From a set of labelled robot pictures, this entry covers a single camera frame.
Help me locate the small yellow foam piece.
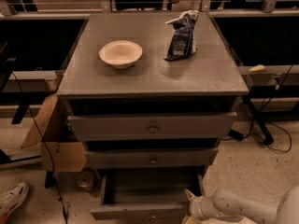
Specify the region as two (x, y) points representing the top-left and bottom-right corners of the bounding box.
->
(248, 64), (264, 73)

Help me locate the black table leg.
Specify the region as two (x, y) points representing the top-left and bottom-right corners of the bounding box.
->
(242, 95), (274, 146)

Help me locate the grey drawer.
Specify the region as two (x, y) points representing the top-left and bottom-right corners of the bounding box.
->
(86, 148), (218, 169)
(68, 112), (236, 141)
(91, 167), (203, 220)

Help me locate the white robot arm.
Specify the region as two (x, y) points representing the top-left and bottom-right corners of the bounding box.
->
(182, 186), (299, 224)

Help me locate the brown cardboard box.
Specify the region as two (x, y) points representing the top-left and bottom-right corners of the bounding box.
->
(21, 94), (87, 172)

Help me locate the black cable right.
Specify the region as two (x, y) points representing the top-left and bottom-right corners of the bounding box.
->
(221, 63), (294, 154)

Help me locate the grey middle drawer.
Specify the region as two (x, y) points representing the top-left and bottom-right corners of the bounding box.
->
(86, 148), (218, 169)

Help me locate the white sneaker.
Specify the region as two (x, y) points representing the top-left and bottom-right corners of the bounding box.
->
(0, 182), (29, 224)

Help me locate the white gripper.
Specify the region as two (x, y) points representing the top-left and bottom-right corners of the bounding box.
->
(181, 189), (219, 224)

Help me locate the grey top drawer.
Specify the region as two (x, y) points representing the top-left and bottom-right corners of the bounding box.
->
(68, 112), (236, 141)

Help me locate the dark blue chip bag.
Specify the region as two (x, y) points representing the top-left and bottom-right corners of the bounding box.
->
(164, 10), (199, 62)

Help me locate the black floor cable left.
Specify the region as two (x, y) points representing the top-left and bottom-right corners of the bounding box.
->
(10, 72), (69, 224)

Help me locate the grey bottom drawer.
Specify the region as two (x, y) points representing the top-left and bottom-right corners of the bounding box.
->
(91, 167), (203, 220)

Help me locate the black power adapter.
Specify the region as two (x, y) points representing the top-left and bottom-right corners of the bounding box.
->
(228, 129), (244, 141)

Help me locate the grey drawer cabinet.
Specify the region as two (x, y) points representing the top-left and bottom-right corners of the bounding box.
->
(56, 11), (249, 203)

